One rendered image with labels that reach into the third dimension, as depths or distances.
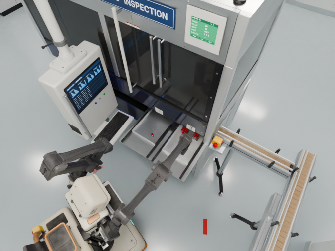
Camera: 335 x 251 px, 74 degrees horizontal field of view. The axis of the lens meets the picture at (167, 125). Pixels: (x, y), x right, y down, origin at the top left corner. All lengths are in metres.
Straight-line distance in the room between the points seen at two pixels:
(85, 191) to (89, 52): 1.03
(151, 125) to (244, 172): 1.42
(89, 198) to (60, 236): 0.60
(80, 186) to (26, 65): 3.49
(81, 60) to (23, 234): 2.06
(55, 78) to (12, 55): 3.32
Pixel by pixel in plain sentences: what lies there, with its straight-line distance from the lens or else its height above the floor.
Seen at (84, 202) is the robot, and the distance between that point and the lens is 1.41.
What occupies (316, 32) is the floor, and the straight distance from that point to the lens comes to 5.53.
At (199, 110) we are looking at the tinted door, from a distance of 1.71.
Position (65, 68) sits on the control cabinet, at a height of 1.58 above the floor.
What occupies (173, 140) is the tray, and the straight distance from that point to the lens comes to 2.03.
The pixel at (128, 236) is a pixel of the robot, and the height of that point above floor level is 0.28.
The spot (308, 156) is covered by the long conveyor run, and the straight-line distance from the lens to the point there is 2.24.
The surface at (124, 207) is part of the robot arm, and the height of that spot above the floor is 1.32.
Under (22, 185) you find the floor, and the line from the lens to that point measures 3.31.
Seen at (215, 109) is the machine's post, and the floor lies 1.41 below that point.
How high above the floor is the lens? 2.66
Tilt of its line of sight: 57 degrees down
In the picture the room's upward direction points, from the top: straight up
